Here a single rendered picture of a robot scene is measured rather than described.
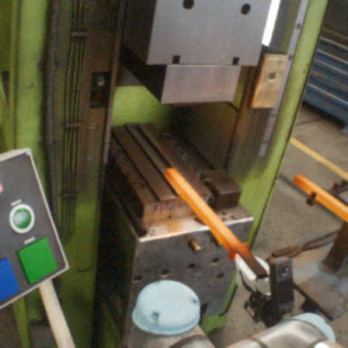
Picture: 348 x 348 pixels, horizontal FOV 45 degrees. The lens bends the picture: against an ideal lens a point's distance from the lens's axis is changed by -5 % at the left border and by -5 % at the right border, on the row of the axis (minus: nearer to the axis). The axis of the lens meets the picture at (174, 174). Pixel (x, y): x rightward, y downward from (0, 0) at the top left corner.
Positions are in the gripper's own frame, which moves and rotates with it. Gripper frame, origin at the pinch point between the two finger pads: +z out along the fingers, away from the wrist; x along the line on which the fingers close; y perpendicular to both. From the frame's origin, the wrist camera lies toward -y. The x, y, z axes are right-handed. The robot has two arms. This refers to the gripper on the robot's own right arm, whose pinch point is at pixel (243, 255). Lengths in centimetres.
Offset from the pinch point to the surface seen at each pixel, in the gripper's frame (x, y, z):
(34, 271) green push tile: -45.1, 1.5, 9.9
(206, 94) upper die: -0.4, -27.5, 27.2
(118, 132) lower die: -6, 2, 65
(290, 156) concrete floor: 198, 102, 178
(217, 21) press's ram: -1, -46, 27
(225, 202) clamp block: 14.0, 7.4, 27.7
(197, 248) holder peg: 0.4, 13.6, 17.9
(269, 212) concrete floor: 129, 102, 117
